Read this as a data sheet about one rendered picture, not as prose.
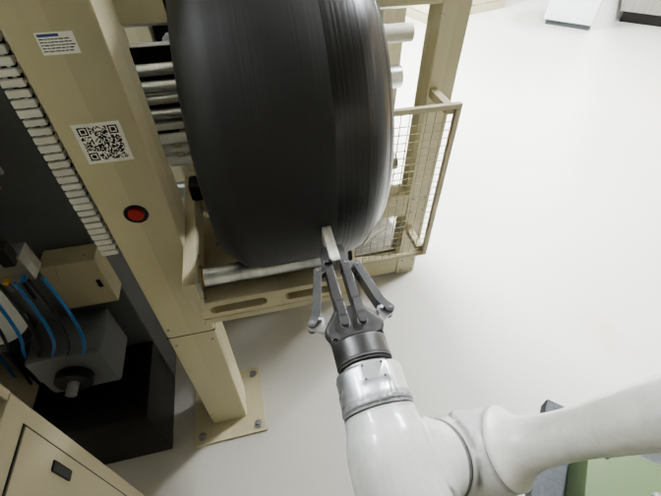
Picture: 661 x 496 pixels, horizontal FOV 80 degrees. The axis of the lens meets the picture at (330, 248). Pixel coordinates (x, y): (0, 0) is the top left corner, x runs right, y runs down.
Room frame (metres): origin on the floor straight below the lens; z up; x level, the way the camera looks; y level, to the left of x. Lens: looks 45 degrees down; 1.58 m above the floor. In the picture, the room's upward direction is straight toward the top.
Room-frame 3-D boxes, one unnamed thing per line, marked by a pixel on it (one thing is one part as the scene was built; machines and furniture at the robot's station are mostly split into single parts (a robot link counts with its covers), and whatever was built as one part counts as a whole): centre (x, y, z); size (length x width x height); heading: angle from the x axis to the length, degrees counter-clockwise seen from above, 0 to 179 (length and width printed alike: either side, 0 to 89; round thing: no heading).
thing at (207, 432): (0.67, 0.40, 0.01); 0.27 x 0.27 x 0.02; 13
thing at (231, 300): (0.61, 0.13, 0.83); 0.36 x 0.09 x 0.06; 103
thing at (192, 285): (0.71, 0.33, 0.90); 0.40 x 0.03 x 0.10; 13
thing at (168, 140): (1.07, 0.46, 1.05); 0.20 x 0.15 x 0.30; 103
